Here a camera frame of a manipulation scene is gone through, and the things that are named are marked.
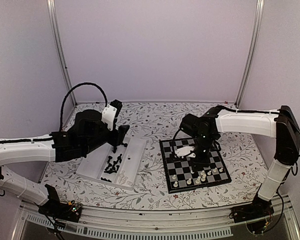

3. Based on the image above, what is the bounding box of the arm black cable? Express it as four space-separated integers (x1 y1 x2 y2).
59 82 108 132
172 128 184 151

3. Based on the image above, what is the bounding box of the left aluminium frame post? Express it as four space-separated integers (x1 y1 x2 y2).
46 0 77 107

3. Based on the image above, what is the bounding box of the aluminium frame post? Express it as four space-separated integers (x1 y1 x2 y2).
46 0 77 107
235 0 265 108

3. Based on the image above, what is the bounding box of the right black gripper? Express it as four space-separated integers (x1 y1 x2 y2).
190 134 216 172

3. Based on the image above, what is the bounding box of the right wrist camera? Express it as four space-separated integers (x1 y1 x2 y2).
174 145 196 158

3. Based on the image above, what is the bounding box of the front aluminium rail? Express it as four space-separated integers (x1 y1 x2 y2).
12 194 300 240

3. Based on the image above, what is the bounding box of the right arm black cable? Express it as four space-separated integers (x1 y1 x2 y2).
172 128 184 151

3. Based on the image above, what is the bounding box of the pile of white chess pieces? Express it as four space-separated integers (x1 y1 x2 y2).
118 170 134 187

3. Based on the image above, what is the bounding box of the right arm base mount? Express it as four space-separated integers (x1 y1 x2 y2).
229 196 274 235

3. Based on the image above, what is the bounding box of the right aluminium frame post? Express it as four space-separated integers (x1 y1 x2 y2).
235 0 265 108

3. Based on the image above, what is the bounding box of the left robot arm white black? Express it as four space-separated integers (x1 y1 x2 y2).
0 108 130 217

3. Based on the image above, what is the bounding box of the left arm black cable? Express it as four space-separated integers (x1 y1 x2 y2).
59 82 108 132

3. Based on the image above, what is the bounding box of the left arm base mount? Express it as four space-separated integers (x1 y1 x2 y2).
38 199 82 223

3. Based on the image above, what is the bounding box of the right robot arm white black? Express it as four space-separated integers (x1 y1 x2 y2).
174 105 300 218

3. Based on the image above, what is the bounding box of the black grey chessboard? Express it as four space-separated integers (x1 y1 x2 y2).
159 135 232 194

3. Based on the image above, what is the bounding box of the pile of black chess pieces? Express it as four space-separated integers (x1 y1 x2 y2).
100 145 127 183

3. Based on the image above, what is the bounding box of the clear plastic piece tray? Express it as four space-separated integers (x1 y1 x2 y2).
76 137 147 190

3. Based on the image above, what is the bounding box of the white bishop piece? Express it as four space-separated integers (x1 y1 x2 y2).
195 176 201 184

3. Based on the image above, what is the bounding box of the floral patterned table mat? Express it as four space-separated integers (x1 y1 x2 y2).
41 102 267 210

